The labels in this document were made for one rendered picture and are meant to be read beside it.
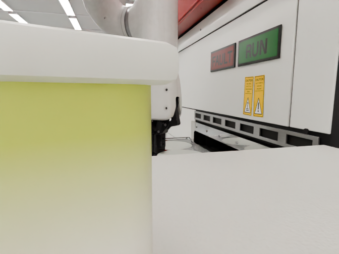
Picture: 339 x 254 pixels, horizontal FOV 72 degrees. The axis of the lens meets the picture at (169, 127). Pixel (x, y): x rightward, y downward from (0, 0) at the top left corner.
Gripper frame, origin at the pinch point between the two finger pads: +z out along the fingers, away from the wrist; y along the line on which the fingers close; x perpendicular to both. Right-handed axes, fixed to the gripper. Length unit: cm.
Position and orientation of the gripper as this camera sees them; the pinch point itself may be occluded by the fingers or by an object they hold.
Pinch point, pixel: (157, 142)
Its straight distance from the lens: 50.4
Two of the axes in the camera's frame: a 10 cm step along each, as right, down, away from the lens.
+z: 0.0, 9.9, 1.4
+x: 5.7, -1.2, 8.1
